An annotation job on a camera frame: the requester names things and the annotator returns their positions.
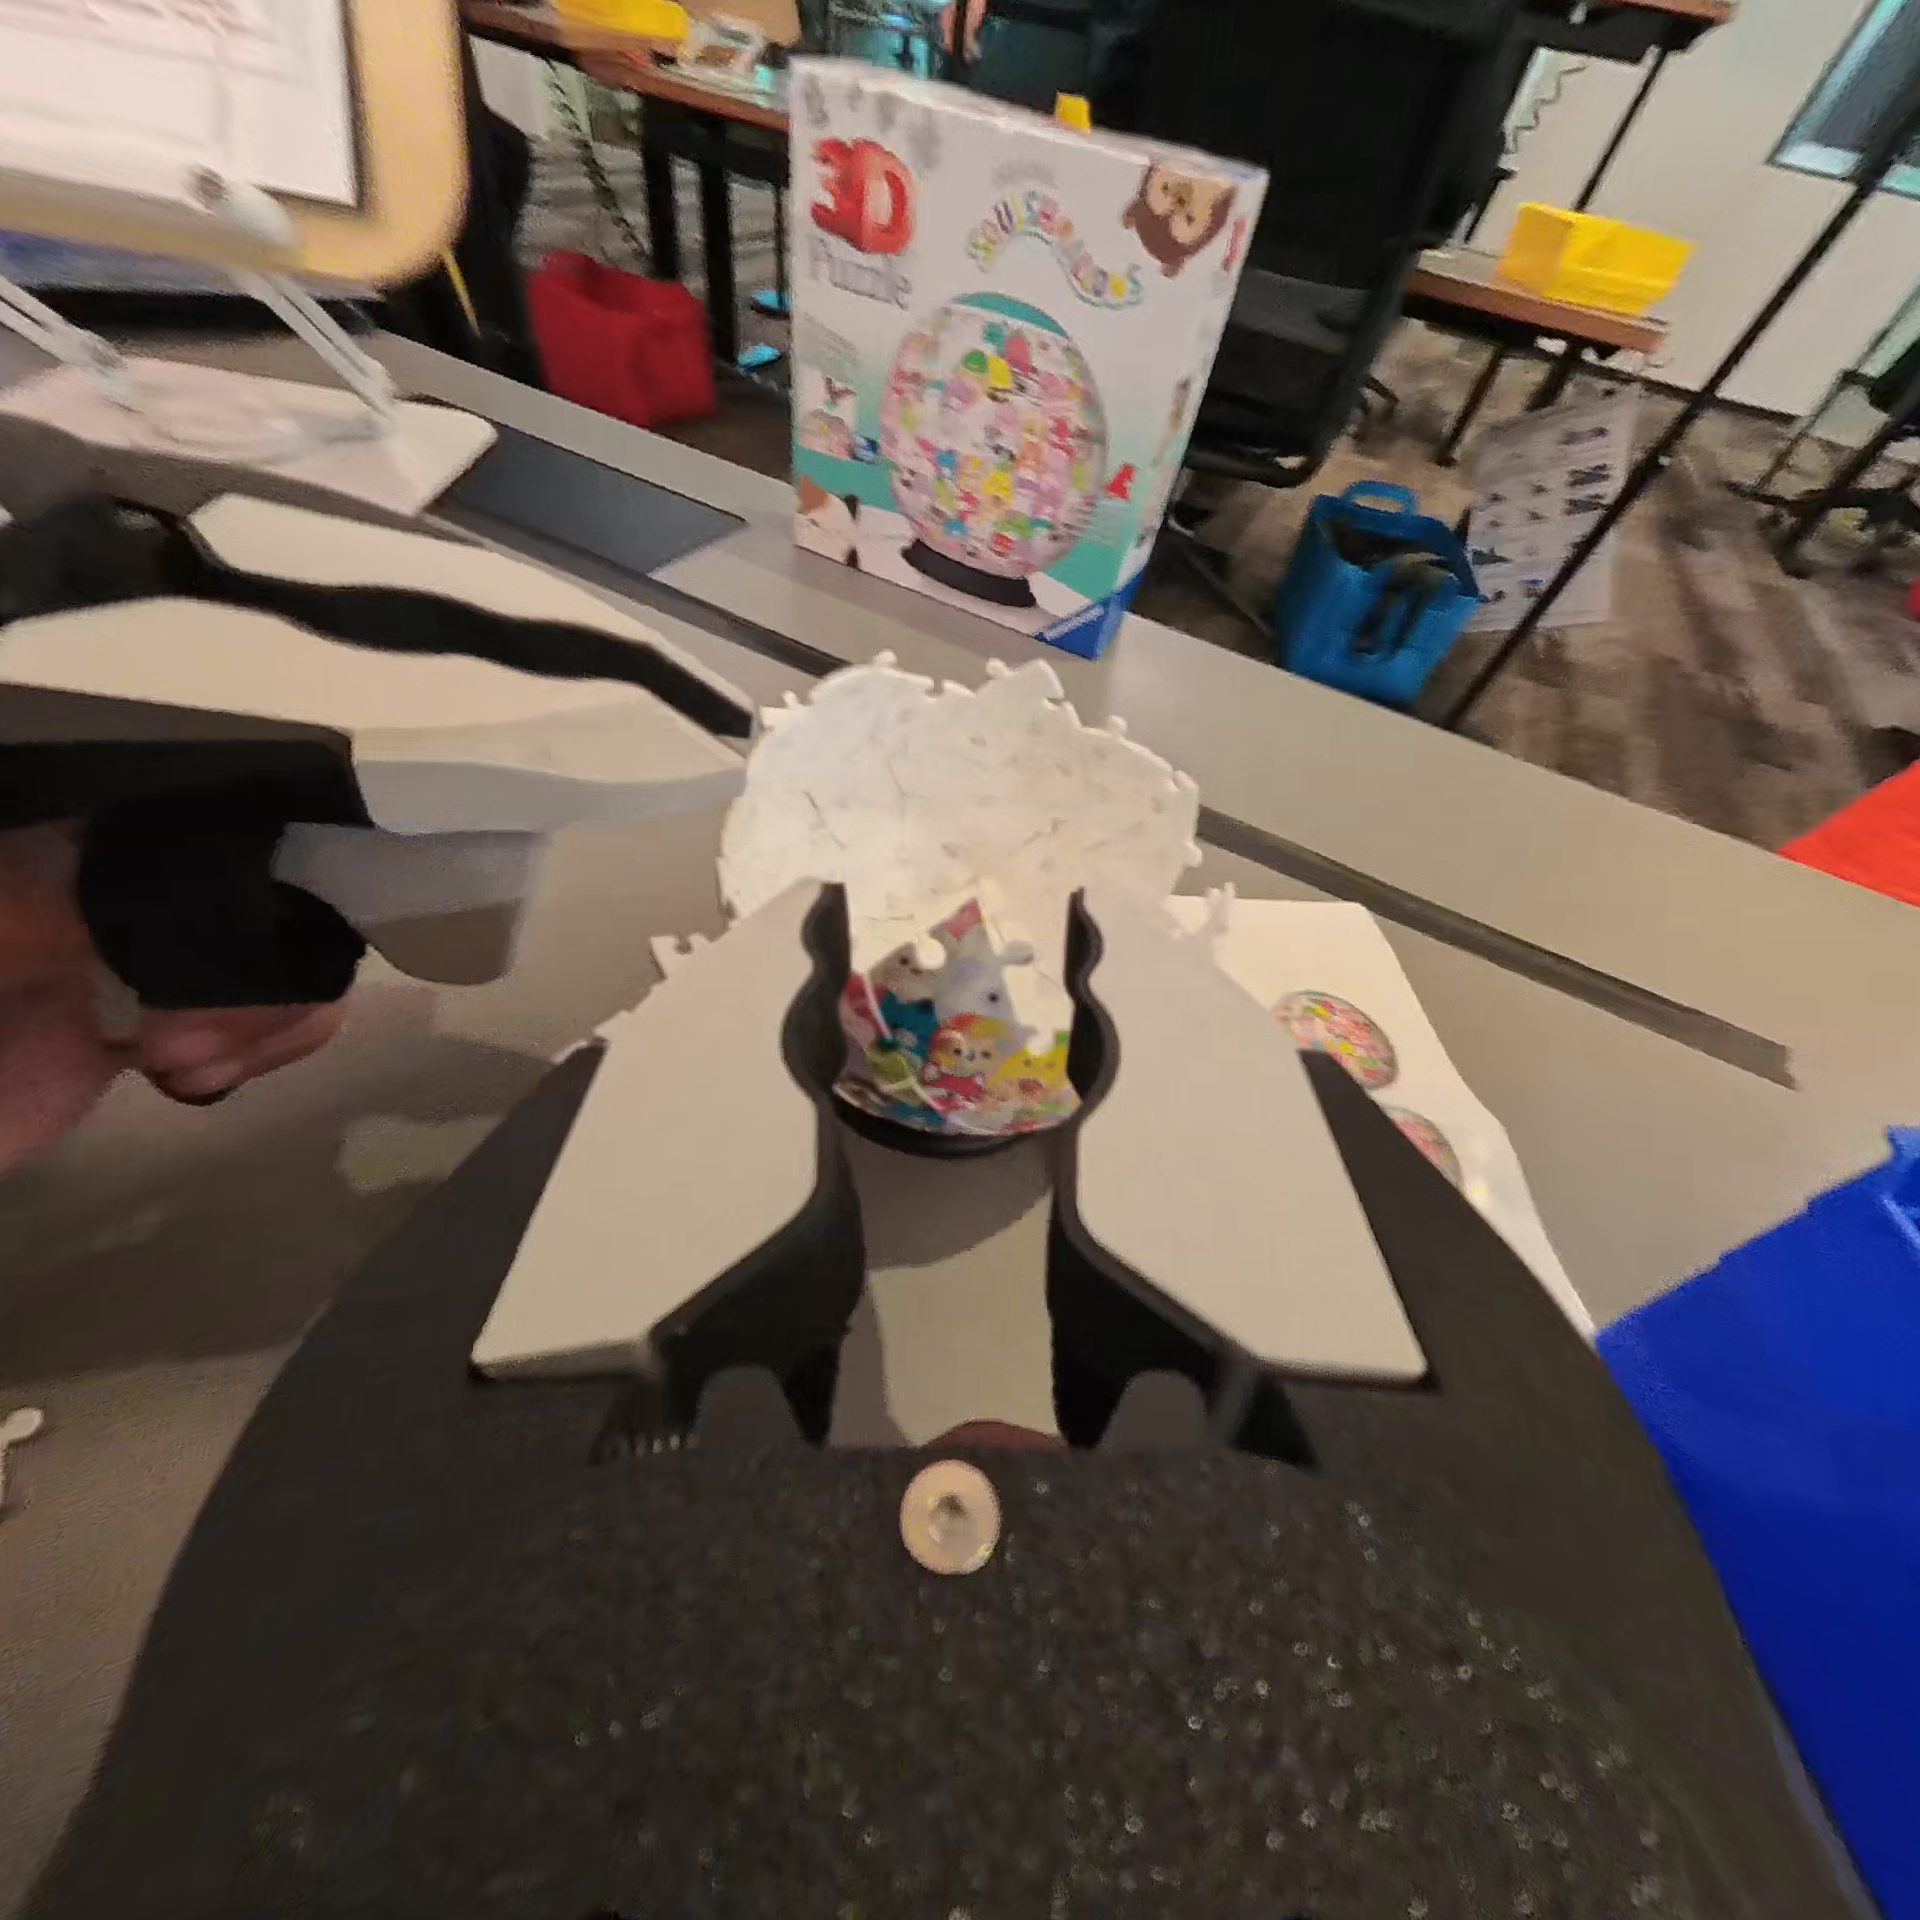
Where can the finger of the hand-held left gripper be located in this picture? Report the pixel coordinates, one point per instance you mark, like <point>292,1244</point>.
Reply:
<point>452,750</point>
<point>452,571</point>

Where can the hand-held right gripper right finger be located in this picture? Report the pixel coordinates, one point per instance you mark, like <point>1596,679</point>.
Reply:
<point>1245,1201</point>

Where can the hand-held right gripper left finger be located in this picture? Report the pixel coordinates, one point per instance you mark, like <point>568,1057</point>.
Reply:
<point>645,1201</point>

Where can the colourful puzzle ball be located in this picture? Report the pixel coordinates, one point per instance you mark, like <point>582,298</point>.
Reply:
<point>960,781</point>

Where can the white puzzle piece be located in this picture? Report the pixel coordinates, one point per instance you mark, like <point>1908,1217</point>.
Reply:
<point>681,955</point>
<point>14,1449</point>

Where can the puzzle instruction sheet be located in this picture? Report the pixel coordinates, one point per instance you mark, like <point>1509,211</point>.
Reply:
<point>1350,962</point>

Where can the black ball stand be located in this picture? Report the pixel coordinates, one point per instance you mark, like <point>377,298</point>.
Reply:
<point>960,1145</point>

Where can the colourful puzzle box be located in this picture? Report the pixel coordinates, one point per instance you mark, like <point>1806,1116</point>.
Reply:
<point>1037,377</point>

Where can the person's left hand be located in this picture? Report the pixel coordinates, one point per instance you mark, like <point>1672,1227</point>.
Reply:
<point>61,1036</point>

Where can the person's right hand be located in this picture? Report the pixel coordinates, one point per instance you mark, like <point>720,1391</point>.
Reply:
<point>1005,1434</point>

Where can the red fabric bag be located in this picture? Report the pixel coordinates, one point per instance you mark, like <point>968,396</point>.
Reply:
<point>623,340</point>

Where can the wooden document board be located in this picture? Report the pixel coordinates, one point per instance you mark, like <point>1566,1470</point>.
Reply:
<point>421,150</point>

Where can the wooden top table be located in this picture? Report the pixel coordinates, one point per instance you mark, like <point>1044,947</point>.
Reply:
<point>705,83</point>
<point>1545,324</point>

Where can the blue tote bag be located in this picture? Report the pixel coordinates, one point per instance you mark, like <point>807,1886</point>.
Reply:
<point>1373,615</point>

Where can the blue plastic bin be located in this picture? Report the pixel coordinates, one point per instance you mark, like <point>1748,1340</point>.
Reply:
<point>1800,1500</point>

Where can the printed instruction sign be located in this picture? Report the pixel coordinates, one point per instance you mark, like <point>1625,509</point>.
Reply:
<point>1552,510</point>

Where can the black office chair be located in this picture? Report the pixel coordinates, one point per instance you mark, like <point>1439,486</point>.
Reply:
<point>1319,226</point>

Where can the yellow plastic bin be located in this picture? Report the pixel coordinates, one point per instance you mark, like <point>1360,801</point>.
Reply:
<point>1590,265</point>

